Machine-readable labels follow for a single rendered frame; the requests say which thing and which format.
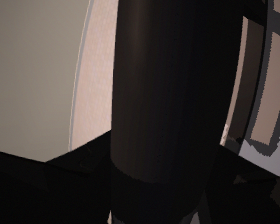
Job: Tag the black flat mat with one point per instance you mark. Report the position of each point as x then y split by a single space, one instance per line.
195 219

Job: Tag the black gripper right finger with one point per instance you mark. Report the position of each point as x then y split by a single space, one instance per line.
239 192

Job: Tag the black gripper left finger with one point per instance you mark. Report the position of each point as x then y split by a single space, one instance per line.
71 189

